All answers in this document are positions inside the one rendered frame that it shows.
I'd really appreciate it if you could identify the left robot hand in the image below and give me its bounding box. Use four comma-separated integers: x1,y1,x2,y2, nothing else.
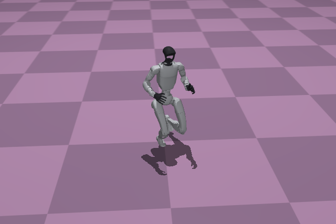
186,83,195,94

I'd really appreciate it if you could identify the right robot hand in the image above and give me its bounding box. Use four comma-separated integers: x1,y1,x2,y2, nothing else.
154,92,167,104

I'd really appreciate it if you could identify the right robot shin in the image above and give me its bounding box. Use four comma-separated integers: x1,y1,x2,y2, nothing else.
158,129,168,139

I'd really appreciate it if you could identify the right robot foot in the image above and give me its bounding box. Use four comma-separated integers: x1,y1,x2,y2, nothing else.
156,136,166,147

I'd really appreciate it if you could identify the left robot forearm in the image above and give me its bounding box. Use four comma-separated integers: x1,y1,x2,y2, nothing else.
183,76,189,91

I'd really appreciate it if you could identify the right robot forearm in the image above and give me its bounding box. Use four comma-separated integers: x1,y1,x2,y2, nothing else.
143,82,155,97

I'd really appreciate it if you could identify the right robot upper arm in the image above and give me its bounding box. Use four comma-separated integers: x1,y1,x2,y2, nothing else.
144,65,160,86

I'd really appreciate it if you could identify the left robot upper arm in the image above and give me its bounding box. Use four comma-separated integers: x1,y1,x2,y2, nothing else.
176,62,187,83

